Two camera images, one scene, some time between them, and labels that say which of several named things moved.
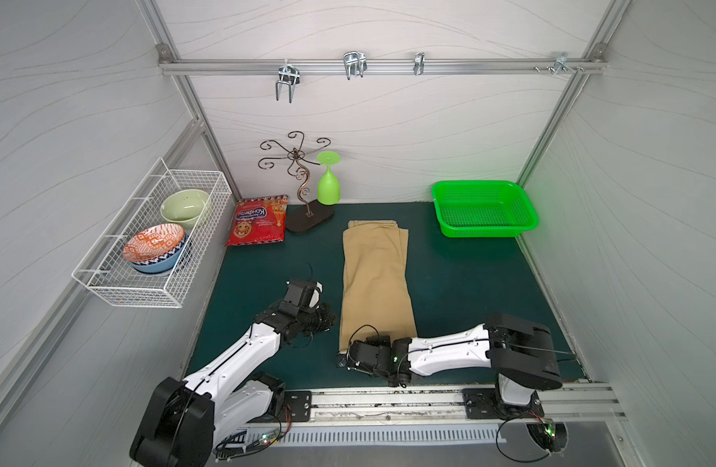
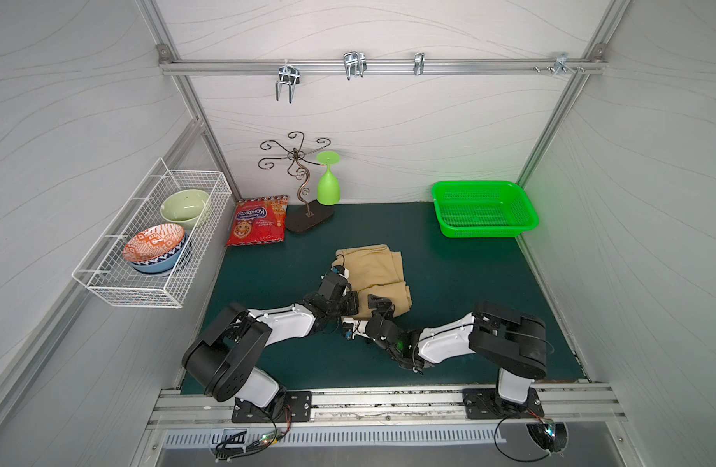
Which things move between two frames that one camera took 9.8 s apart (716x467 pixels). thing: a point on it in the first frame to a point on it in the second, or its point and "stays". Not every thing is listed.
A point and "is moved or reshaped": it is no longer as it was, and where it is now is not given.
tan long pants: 375,297 is moved or reshaped
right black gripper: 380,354 to 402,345
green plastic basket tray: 483,209 stays
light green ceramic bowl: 184,206 stays
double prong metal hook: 287,75 stays
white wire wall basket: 155,246 stays
